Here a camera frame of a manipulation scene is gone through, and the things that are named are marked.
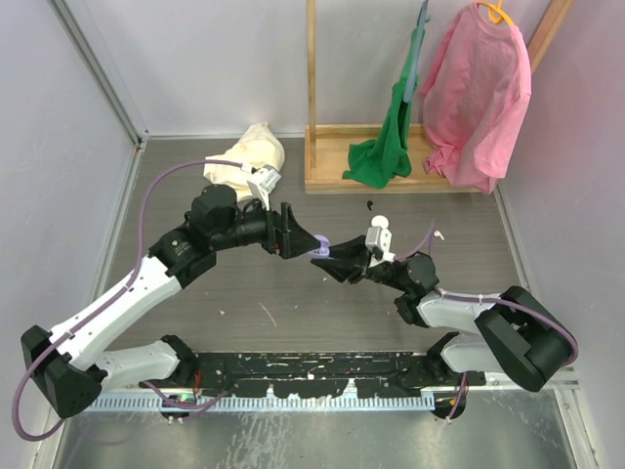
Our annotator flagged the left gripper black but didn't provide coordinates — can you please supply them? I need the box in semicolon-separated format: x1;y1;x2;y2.
212;192;320;258

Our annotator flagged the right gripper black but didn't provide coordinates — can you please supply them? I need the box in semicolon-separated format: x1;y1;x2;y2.
311;234;410;293

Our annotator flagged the purple earbud charging case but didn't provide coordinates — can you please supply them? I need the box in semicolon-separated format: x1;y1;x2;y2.
309;234;330;259

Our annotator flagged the cream cloth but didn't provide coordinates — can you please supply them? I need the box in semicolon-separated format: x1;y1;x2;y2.
203;122;285;201

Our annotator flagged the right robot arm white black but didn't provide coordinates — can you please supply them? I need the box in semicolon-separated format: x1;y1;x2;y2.
312;236;579;392

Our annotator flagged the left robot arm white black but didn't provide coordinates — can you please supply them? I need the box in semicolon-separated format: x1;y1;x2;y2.
21;185;320;418

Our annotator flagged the white earbud charging case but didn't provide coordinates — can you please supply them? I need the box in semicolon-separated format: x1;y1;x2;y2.
371;215;390;229

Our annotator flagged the wooden clothes rack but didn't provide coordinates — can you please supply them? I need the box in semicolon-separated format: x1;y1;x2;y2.
304;0;573;194

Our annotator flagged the green shirt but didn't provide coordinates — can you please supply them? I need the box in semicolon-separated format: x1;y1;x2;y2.
342;28;418;190

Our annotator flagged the pink shirt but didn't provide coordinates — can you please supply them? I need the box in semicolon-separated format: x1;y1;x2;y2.
419;2;531;193

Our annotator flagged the blue hanger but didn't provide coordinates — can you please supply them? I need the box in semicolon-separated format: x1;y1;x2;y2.
402;0;430;104

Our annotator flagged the orange hanger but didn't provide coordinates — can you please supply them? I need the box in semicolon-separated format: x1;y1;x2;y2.
477;0;515;26

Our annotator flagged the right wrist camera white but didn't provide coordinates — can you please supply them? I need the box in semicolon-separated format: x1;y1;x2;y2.
365;226;395;268

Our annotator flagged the white cable duct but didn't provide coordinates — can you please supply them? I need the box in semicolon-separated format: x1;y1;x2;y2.
86;392;436;413

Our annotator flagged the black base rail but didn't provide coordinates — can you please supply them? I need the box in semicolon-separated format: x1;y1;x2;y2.
152;352;462;399

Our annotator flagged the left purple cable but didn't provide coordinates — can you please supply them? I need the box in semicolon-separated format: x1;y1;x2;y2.
12;159;255;443

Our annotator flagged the purple cable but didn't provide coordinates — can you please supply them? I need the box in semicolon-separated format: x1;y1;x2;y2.
12;159;255;443
394;217;581;426

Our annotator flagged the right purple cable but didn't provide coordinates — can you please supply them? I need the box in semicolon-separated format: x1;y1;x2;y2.
394;217;581;426

